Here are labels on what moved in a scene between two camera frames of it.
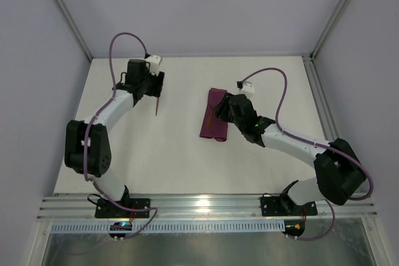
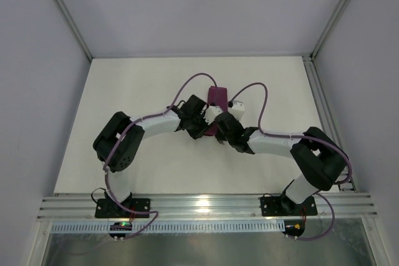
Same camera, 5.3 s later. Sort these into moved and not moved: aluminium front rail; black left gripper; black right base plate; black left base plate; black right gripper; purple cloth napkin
Moved: black left gripper; black right gripper
Not moved: aluminium front rail; black right base plate; black left base plate; purple cloth napkin
